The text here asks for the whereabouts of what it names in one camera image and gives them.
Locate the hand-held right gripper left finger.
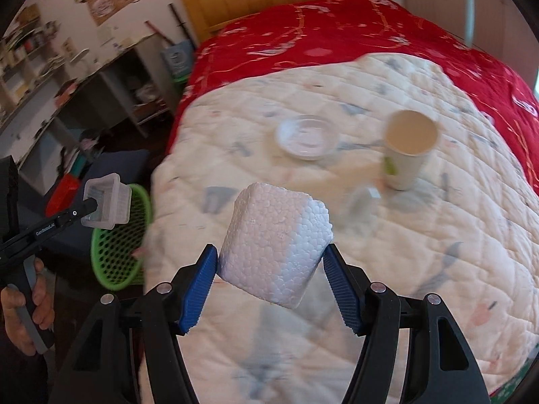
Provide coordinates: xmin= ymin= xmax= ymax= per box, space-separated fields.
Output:
xmin=61 ymin=244 xmax=218 ymax=404

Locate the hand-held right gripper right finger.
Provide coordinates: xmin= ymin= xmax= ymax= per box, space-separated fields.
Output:
xmin=322 ymin=244 xmax=491 ymax=404

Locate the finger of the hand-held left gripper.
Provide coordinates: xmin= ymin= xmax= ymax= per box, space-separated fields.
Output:
xmin=57 ymin=199 xmax=99 ymax=230

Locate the clear square plastic box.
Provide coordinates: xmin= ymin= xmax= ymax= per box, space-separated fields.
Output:
xmin=81 ymin=173 xmax=133 ymax=230

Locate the green plastic mesh basket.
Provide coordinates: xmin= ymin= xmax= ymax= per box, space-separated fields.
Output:
xmin=90 ymin=183 xmax=152 ymax=291

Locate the white foam block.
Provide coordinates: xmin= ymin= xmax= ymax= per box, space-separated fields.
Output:
xmin=217 ymin=182 xmax=335 ymax=309

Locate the person's left hand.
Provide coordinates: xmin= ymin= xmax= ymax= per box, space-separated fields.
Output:
xmin=0 ymin=258 xmax=56 ymax=357

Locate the white quilted mat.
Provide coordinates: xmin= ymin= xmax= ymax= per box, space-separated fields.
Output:
xmin=139 ymin=53 xmax=539 ymax=404

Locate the small clear plastic cup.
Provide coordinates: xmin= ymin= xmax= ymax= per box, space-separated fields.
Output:
xmin=343 ymin=185 xmax=384 ymax=228

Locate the white desk with shelves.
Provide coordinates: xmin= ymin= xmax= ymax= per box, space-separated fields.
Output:
xmin=0 ymin=34 xmax=178 ymax=186

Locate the white paper cup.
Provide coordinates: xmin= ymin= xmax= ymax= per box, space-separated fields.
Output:
xmin=381 ymin=109 xmax=443 ymax=192

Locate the white desk lamp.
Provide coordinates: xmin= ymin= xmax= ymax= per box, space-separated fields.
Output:
xmin=69 ymin=48 xmax=91 ymax=76

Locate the clear round plastic lid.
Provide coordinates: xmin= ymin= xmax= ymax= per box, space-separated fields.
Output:
xmin=275 ymin=114 xmax=338 ymax=161

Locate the blue paper bag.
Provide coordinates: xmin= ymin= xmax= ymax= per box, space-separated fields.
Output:
xmin=161 ymin=40 xmax=194 ymax=78

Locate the red long stick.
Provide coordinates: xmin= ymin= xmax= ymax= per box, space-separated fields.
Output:
xmin=145 ymin=20 xmax=173 ymax=45

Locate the dark long stick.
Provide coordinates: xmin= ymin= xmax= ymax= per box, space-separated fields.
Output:
xmin=168 ymin=3 xmax=198 ymax=47

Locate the red patterned blanket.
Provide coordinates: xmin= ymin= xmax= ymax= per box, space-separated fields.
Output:
xmin=166 ymin=0 xmax=539 ymax=196

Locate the white curved tube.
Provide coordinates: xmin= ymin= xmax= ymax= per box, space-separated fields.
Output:
xmin=461 ymin=0 xmax=477 ymax=48

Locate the white wall bookshelf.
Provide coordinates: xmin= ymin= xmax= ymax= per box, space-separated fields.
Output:
xmin=0 ymin=4 xmax=55 ymax=106

